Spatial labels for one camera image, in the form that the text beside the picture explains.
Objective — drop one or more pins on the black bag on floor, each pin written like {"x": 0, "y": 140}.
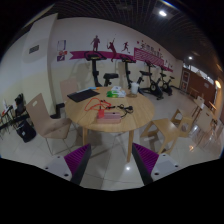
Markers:
{"x": 26, "y": 131}

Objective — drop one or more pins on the wall poster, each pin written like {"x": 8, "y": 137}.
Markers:
{"x": 61, "y": 50}

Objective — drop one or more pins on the black exercise bike middle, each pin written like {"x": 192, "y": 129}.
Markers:
{"x": 127, "y": 59}

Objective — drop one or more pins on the red charger plug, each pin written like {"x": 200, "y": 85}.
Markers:
{"x": 101, "y": 113}

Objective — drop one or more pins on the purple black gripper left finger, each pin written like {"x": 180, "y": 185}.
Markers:
{"x": 72, "y": 166}

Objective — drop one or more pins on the beige chair far right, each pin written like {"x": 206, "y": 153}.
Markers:
{"x": 203, "y": 124}

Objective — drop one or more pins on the pink power strip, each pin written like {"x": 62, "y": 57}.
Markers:
{"x": 109, "y": 118}

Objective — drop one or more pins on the wooden stool right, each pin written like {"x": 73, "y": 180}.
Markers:
{"x": 169, "y": 131}

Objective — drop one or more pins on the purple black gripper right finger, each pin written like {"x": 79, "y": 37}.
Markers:
{"x": 152, "y": 166}

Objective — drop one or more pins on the green white tissue pack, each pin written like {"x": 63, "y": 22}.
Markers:
{"x": 116, "y": 92}

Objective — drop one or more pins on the white plastic cup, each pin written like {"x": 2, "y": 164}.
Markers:
{"x": 134, "y": 88}

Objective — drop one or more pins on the black exercise bike far right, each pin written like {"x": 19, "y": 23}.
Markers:
{"x": 165, "y": 84}

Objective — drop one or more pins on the round wooden table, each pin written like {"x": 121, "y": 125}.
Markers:
{"x": 135, "y": 111}

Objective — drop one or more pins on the small wooden stool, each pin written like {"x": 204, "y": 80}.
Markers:
{"x": 183, "y": 122}

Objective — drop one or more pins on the beige wooden chair left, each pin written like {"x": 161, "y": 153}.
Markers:
{"x": 46, "y": 126}

